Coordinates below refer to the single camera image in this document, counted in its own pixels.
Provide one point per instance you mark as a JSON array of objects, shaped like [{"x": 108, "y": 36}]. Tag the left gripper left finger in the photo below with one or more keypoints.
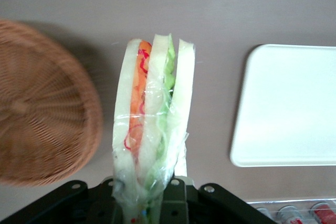
[{"x": 99, "y": 205}]

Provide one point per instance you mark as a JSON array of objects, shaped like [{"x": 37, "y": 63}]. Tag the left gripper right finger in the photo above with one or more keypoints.
[{"x": 174, "y": 203}]

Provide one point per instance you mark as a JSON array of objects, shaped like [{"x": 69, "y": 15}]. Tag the triangle sandwich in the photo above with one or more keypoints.
[{"x": 155, "y": 108}]

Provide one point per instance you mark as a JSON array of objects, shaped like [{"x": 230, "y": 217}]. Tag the round brown wicker basket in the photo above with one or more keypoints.
[{"x": 44, "y": 108}]

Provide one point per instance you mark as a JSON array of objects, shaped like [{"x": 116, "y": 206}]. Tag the beige plastic serving tray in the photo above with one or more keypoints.
[{"x": 286, "y": 108}]

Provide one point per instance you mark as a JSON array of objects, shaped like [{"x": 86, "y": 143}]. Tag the clear acrylic bottle rack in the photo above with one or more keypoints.
[{"x": 288, "y": 202}]

